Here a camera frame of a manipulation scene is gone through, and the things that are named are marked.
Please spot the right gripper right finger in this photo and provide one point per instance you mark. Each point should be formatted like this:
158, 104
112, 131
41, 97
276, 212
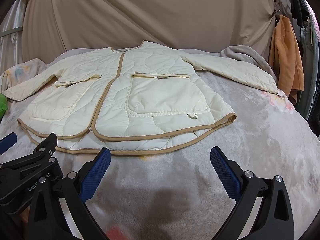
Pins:
274, 219

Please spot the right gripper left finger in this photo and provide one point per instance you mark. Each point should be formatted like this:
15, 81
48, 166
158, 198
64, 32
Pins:
46, 218

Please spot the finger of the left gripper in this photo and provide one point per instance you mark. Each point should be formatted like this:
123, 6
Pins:
37, 152
7, 142

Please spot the cream quilted jacket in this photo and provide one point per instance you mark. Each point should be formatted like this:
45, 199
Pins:
144, 100

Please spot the green pillow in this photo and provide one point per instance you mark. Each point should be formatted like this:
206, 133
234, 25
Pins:
3, 105

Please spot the silver white curtain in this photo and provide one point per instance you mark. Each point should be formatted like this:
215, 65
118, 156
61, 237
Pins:
11, 35

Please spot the beige curtain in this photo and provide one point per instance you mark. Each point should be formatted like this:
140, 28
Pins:
52, 27

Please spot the orange hanging garment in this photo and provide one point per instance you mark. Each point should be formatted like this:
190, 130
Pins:
285, 59

